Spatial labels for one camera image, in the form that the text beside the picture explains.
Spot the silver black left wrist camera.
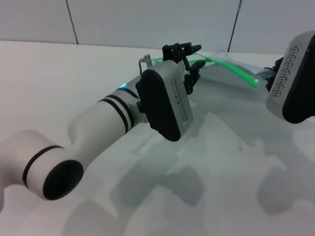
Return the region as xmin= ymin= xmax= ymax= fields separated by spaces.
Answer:
xmin=134 ymin=60 xmax=194 ymax=143

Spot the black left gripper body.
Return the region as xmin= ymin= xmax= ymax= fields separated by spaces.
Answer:
xmin=177 ymin=57 xmax=192 ymax=79

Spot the clear document bag green zipper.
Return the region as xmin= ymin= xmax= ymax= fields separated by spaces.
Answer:
xmin=150 ymin=50 xmax=278 ymax=89

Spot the grey cable with plug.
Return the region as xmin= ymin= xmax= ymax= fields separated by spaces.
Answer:
xmin=138 ymin=53 xmax=155 ymax=74

